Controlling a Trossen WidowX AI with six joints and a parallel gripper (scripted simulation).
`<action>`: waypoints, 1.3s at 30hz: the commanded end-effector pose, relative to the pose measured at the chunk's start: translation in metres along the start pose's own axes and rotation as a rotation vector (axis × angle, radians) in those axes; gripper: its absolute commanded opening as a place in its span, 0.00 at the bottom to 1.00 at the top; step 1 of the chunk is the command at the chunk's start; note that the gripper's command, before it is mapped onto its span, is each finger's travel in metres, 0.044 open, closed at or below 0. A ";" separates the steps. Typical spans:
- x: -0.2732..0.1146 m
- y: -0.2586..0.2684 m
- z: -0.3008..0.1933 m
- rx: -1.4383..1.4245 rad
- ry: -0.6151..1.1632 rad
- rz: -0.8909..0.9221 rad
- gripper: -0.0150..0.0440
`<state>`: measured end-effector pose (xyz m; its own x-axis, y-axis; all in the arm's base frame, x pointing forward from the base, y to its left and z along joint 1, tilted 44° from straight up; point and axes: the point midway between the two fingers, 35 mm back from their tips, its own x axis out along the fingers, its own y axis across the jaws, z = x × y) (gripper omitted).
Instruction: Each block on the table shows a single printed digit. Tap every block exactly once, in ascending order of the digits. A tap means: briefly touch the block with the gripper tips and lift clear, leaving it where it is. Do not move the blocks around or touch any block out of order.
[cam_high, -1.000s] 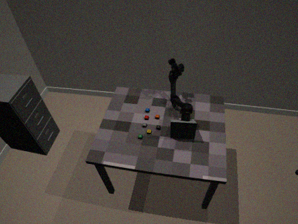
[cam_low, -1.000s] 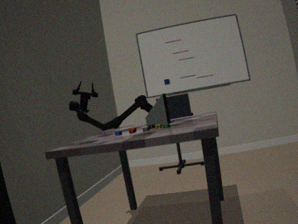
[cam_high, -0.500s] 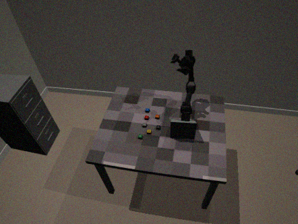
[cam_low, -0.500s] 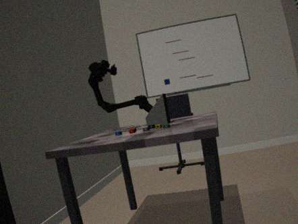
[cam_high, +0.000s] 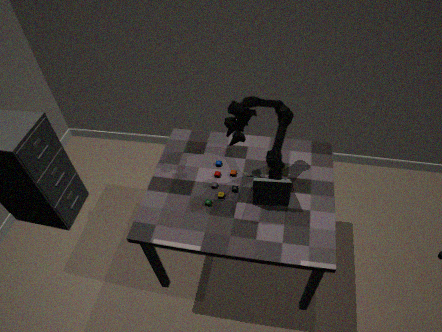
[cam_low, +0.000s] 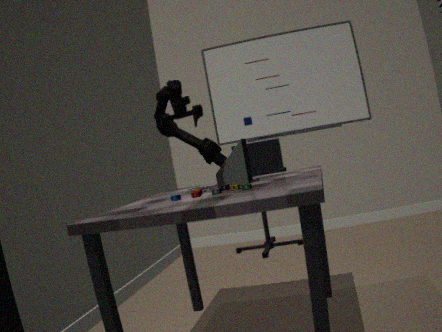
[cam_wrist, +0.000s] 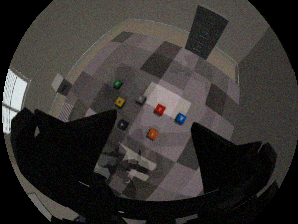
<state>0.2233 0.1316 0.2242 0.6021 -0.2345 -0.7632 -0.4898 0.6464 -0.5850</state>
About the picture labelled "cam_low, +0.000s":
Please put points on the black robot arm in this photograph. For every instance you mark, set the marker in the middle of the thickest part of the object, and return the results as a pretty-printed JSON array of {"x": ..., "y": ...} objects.
[{"x": 207, "y": 148}]

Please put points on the red block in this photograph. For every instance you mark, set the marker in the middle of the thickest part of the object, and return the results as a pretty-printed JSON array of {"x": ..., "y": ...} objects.
[{"x": 196, "y": 194}]

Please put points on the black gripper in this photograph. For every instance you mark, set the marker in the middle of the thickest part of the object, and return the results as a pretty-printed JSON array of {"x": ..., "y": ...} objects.
[{"x": 167, "y": 120}]

